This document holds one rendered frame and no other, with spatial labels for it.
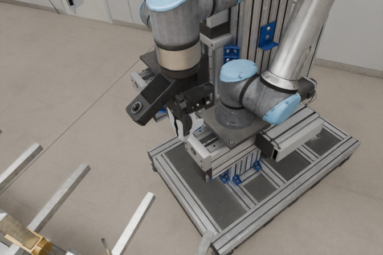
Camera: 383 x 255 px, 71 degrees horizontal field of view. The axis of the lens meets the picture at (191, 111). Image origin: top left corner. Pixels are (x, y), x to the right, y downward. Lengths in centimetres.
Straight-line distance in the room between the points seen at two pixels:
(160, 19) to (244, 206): 145
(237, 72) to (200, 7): 47
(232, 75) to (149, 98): 42
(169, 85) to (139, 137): 193
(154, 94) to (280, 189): 144
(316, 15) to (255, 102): 28
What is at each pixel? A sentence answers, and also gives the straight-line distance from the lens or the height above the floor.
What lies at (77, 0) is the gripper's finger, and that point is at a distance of 126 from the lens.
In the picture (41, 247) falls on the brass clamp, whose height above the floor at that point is 96.
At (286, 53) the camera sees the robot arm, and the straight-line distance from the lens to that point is 78.
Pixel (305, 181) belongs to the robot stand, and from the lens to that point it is 191.
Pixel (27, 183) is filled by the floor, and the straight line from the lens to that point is 249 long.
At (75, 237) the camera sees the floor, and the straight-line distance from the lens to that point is 209.
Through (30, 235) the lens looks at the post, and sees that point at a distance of 97.
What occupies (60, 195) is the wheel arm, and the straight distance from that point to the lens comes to 106.
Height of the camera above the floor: 178
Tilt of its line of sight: 45 degrees down
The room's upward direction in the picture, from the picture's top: 5 degrees counter-clockwise
